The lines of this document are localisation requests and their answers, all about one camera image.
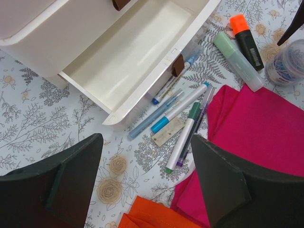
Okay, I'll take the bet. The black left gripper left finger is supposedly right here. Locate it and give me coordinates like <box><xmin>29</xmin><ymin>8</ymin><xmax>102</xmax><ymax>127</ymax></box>
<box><xmin>0</xmin><ymin>133</ymin><xmax>103</xmax><ymax>228</ymax></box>

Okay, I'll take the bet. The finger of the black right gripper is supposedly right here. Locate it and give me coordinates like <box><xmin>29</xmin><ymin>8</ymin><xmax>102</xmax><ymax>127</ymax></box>
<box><xmin>277</xmin><ymin>2</ymin><xmax>304</xmax><ymax>46</ymax></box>

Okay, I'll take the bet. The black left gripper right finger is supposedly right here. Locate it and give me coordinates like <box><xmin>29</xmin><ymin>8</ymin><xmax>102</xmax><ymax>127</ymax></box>
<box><xmin>191</xmin><ymin>135</ymin><xmax>304</xmax><ymax>228</ymax></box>

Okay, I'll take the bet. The clear jar of paper clips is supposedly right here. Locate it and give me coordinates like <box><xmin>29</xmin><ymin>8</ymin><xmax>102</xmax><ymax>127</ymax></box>
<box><xmin>265</xmin><ymin>39</ymin><xmax>304</xmax><ymax>86</ymax></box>

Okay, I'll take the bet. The white bottom drawer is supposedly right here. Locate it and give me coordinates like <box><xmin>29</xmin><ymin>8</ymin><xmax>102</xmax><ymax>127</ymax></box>
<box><xmin>60</xmin><ymin>0</ymin><xmax>219</xmax><ymax>131</ymax></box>

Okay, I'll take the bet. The orange black highlighter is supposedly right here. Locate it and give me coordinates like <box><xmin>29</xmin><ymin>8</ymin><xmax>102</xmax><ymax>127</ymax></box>
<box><xmin>230</xmin><ymin>14</ymin><xmax>264</xmax><ymax>71</ymax></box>

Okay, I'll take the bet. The purple gel pen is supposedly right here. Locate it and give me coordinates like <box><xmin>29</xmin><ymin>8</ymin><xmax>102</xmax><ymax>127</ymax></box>
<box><xmin>177</xmin><ymin>85</ymin><xmax>215</xmax><ymax>167</ymax></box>

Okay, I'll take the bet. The magenta cloth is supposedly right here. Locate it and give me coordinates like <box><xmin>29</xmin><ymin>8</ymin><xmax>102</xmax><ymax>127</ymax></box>
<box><xmin>170</xmin><ymin>84</ymin><xmax>304</xmax><ymax>227</ymax></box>

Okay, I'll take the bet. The mint green highlighter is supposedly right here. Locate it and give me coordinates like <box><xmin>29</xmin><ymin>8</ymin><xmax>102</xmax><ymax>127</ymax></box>
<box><xmin>213</xmin><ymin>31</ymin><xmax>264</xmax><ymax>92</ymax></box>

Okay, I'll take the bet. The orange cloth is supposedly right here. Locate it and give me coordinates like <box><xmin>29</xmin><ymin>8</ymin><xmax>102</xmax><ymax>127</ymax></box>
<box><xmin>118</xmin><ymin>196</ymin><xmax>199</xmax><ymax>228</ymax></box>

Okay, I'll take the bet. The dirty white flat eraser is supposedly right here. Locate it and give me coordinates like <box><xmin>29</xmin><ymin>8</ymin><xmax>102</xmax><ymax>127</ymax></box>
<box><xmin>152</xmin><ymin>117</ymin><xmax>184</xmax><ymax>147</ymax></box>

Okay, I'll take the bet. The white marker green cap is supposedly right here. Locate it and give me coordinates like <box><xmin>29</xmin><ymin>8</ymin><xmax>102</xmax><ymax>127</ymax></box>
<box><xmin>165</xmin><ymin>102</ymin><xmax>200</xmax><ymax>174</ymax></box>

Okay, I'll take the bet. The light blue gel pen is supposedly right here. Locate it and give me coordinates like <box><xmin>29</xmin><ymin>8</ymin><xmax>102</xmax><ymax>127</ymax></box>
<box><xmin>127</xmin><ymin>89</ymin><xmax>184</xmax><ymax>141</ymax></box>

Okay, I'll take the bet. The white marker cyan cap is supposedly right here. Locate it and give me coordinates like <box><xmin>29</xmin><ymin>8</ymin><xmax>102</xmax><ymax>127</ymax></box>
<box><xmin>151</xmin><ymin>82</ymin><xmax>209</xmax><ymax>133</ymax></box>

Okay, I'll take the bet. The blue long nib marker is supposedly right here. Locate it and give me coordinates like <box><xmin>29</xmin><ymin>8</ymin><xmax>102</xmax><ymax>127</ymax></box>
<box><xmin>152</xmin><ymin>45</ymin><xmax>204</xmax><ymax>105</ymax></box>

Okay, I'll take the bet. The white drawer cabinet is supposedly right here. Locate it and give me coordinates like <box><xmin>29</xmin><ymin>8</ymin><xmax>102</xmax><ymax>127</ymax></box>
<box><xmin>0</xmin><ymin>0</ymin><xmax>163</xmax><ymax>77</ymax></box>

